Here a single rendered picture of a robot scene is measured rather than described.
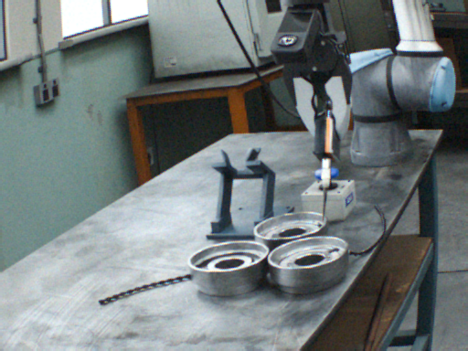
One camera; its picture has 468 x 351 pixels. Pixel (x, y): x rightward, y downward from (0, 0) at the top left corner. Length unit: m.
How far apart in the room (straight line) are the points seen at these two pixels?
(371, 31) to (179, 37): 1.78
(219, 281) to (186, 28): 2.50
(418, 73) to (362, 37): 3.46
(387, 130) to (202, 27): 1.99
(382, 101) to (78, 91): 1.97
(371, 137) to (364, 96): 0.08
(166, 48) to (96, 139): 0.55
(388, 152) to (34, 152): 1.80
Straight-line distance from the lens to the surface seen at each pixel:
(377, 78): 1.38
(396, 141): 1.42
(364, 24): 4.77
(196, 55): 3.33
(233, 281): 0.91
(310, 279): 0.88
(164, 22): 3.40
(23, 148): 2.83
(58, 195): 3.01
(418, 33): 1.35
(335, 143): 0.96
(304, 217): 1.08
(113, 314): 0.92
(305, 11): 0.94
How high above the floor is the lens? 1.18
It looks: 15 degrees down
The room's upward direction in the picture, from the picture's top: 9 degrees counter-clockwise
